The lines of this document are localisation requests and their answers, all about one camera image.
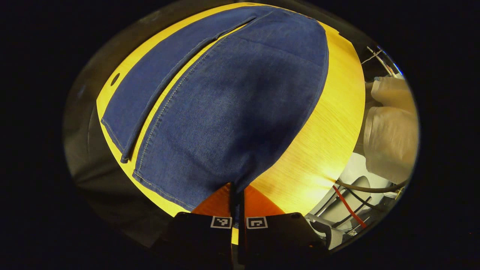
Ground blue denim jeans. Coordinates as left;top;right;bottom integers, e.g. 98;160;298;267
100;6;330;212

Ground white plastic base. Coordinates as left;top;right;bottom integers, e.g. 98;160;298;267
307;153;392;250

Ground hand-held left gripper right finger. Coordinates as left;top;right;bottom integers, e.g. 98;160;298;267
238;184;327;267

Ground red cable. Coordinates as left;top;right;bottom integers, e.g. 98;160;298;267
332;185;368;229

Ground person's beige trousers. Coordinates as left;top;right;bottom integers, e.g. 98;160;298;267
363;76;419;185

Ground grey cable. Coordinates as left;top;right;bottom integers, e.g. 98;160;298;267
335;178;408;194

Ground metal rod frame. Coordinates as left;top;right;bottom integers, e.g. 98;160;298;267
361;45;404;78

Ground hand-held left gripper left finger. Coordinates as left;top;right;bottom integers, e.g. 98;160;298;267
150;183;234;270

